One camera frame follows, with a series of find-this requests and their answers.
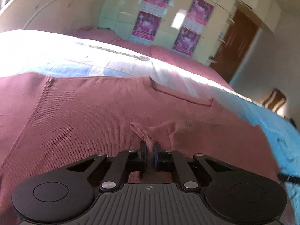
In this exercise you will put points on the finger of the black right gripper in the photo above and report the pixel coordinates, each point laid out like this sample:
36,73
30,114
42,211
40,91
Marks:
287,178

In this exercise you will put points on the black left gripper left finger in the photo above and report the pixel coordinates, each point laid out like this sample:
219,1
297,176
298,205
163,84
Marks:
63,194

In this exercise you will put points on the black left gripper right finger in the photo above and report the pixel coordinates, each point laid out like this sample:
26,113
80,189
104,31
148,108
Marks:
231,193

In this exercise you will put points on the pink knit sweater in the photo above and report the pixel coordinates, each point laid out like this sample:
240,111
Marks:
49,122

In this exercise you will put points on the wooden chair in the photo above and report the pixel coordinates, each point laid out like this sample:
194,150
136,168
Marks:
275,100

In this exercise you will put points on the blue patterned quilt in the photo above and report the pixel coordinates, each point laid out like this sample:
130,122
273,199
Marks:
63,56

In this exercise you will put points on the pink folded blanket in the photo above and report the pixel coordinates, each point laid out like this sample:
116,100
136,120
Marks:
175,59

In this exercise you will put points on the brown wooden door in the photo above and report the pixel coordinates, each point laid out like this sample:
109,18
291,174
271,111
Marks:
235,45

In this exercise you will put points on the lower right pink poster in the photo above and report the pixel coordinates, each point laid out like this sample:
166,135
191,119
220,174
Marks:
186,42

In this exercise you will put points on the pink pillow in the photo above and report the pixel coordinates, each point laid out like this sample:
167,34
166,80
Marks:
100,34

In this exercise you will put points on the upper right pink poster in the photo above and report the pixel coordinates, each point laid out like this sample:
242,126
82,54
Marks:
200,12

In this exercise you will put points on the cream glossy wardrobe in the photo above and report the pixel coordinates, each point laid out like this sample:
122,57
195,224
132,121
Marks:
189,27

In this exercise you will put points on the cream arched headboard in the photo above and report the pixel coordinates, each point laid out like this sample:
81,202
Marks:
56,16

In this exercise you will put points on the lower left pink poster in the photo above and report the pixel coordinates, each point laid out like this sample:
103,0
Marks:
146,26

